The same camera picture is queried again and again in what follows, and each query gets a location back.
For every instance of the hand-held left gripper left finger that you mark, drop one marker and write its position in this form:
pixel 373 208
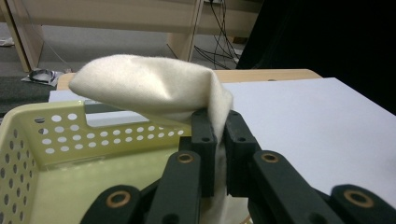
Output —
pixel 207 155

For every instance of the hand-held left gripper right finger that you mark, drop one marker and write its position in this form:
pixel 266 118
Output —
pixel 238 155

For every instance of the cream baby bodysuit brown trim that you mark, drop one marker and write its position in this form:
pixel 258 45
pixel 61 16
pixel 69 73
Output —
pixel 149 81

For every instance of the pale green perforated plastic basket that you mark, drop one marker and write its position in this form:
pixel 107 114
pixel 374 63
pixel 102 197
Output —
pixel 77 186

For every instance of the black curtain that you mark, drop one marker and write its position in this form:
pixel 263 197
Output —
pixel 327 40

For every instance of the light wooden shelf unit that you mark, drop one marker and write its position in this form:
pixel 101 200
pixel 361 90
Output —
pixel 109 12

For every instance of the small white floor object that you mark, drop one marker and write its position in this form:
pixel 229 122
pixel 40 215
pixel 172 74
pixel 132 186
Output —
pixel 6 42

